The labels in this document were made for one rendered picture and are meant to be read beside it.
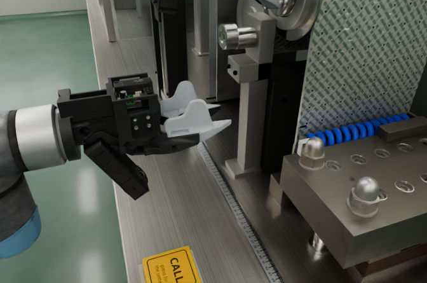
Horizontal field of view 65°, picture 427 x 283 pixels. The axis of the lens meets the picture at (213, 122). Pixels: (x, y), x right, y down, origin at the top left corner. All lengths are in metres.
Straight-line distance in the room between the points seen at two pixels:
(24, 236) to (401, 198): 0.49
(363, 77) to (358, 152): 0.12
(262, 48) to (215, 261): 0.33
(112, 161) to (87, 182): 1.70
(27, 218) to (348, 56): 0.50
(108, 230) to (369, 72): 1.52
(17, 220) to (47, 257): 1.34
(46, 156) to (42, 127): 0.03
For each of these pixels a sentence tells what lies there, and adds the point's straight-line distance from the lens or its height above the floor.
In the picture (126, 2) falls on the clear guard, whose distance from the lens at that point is 1.46.
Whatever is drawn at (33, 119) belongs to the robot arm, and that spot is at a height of 1.14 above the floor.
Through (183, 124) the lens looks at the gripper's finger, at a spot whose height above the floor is 1.11.
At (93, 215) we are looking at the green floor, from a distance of 1.94.
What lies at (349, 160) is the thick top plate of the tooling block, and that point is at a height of 1.03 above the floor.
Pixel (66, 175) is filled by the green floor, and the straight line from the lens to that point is 2.25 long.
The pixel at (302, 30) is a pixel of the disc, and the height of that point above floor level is 1.20.
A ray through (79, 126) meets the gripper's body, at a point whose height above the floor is 1.12.
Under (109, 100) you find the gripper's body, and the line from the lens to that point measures 0.41.
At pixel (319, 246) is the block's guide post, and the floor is 0.91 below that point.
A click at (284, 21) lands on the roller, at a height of 1.21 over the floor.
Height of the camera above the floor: 1.34
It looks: 32 degrees down
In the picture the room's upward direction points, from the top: straight up
